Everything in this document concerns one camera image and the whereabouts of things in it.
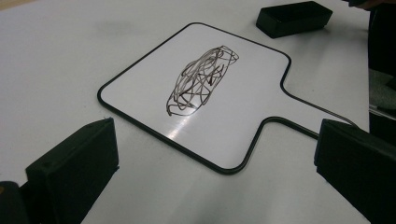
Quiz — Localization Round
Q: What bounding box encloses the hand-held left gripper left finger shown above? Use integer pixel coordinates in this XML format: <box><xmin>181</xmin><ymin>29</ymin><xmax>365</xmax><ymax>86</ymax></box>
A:
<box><xmin>25</xmin><ymin>117</ymin><xmax>120</xmax><ymax>224</ymax></box>

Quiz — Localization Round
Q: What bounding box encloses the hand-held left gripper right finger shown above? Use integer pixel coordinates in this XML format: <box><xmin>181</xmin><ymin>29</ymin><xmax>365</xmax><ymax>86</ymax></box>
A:
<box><xmin>313</xmin><ymin>119</ymin><xmax>396</xmax><ymax>224</ymax></box>

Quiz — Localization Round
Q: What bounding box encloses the white paddle-shaped whiteboard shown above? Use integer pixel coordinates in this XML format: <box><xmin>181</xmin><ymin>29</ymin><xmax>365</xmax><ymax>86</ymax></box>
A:
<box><xmin>96</xmin><ymin>21</ymin><xmax>359</xmax><ymax>175</ymax></box>

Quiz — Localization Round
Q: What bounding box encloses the black whiteboard eraser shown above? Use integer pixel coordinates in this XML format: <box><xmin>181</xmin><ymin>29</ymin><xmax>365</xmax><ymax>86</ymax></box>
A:
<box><xmin>255</xmin><ymin>0</ymin><xmax>333</xmax><ymax>39</ymax></box>

